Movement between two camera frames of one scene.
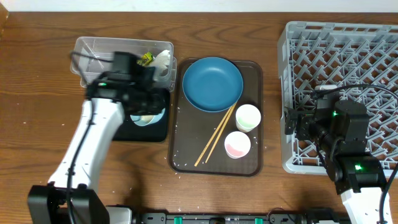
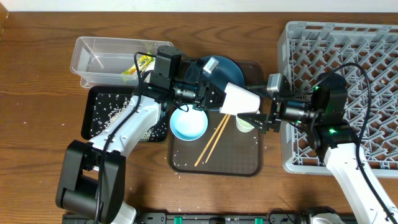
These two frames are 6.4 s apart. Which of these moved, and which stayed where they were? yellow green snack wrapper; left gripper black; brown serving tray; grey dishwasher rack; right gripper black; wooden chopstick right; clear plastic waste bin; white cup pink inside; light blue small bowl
Moved: white cup pink inside; light blue small bowl; left gripper black; right gripper black
Stayed: wooden chopstick right; yellow green snack wrapper; brown serving tray; grey dishwasher rack; clear plastic waste bin
